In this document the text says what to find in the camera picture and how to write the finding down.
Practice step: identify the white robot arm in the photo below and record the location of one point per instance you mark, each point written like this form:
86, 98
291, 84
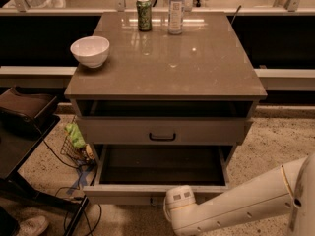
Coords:
287, 188

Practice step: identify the green soda can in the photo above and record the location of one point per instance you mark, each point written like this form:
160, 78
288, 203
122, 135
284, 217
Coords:
144, 10

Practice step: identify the black cart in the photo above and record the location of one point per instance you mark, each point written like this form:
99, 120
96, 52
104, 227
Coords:
15, 149

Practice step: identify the white sneaker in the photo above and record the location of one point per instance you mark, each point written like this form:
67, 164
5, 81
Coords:
34, 226

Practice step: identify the green bag in basket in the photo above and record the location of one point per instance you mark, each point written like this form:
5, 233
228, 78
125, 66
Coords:
74, 134

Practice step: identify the grey drawer cabinet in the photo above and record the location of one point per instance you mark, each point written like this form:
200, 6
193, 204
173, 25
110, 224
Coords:
201, 73

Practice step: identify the white ceramic bowl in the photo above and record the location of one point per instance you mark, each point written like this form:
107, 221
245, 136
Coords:
91, 51

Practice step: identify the grey drawer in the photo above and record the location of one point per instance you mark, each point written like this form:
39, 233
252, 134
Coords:
142, 174
164, 131

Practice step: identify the wire basket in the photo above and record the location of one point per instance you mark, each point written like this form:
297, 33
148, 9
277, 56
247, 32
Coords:
80, 156

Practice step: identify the clear plastic water bottle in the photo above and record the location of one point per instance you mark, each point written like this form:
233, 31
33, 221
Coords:
175, 16

